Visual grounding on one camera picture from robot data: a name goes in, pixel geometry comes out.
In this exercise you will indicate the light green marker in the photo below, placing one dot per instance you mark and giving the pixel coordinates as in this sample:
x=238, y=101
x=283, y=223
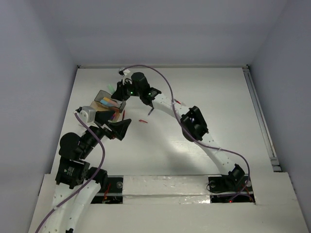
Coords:
x=111, y=89

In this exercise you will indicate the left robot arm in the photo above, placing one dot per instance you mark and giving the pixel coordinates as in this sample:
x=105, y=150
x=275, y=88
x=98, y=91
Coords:
x=80, y=179

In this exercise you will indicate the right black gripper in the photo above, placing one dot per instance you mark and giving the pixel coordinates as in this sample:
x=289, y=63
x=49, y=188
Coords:
x=119, y=94

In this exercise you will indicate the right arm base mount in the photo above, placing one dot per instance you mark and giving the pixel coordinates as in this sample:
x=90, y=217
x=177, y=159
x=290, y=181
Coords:
x=231, y=188

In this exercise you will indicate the light blue marker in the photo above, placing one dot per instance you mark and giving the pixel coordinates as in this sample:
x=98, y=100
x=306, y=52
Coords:
x=109, y=104

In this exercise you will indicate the orange translucent container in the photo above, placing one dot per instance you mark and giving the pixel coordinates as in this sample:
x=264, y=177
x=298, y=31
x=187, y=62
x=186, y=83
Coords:
x=99, y=107

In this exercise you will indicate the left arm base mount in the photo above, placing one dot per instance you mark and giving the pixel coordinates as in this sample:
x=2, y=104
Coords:
x=111, y=188

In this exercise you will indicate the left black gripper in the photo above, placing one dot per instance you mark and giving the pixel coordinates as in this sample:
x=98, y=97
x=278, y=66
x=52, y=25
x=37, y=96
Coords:
x=118, y=128

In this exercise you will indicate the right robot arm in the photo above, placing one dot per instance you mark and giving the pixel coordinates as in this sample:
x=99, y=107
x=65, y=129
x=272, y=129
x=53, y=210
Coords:
x=193, y=124

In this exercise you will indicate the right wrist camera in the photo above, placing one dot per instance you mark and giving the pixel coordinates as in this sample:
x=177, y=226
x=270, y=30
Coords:
x=124, y=73

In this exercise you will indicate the grey translucent container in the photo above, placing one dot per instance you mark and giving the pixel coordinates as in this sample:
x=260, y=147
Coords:
x=101, y=94

